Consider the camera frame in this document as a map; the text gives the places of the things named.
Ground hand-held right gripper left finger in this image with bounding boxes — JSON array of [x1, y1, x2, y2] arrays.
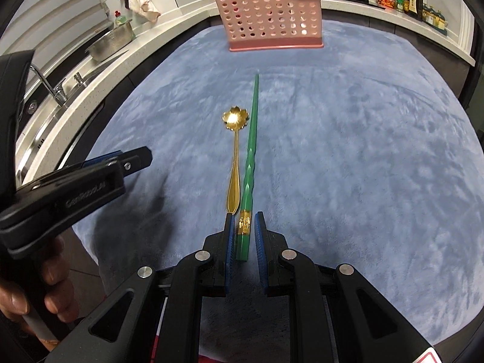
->
[[45, 213, 237, 363]]

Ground steel colander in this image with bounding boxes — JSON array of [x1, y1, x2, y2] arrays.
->
[[85, 21, 136, 63]]

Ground blue plush mat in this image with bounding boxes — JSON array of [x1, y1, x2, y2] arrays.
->
[[72, 19, 482, 363]]

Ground white window blind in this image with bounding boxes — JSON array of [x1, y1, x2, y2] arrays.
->
[[0, 0, 114, 54]]

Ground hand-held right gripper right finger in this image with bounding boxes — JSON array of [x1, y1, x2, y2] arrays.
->
[[254, 212, 433, 363]]

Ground gold flower spoon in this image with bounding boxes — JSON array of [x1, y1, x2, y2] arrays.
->
[[221, 106, 251, 216]]

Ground green chopstick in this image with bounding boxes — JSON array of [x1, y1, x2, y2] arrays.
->
[[234, 72, 261, 262]]

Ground white stick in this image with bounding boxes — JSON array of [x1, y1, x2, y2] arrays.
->
[[23, 306, 59, 345]]

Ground pink perforated utensil basket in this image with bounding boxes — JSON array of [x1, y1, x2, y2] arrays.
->
[[211, 0, 325, 53]]

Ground steel sink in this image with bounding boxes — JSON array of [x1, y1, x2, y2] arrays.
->
[[15, 57, 99, 167]]

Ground person's left hand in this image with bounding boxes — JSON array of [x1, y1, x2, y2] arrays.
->
[[0, 235, 81, 324]]

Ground dark soy sauce bottle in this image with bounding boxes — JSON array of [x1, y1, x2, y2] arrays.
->
[[404, 0, 424, 21]]

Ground chrome faucet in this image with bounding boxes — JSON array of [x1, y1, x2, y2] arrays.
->
[[30, 64, 67, 107]]

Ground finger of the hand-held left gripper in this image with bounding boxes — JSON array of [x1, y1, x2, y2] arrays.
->
[[110, 147, 152, 178], [80, 152, 123, 168]]

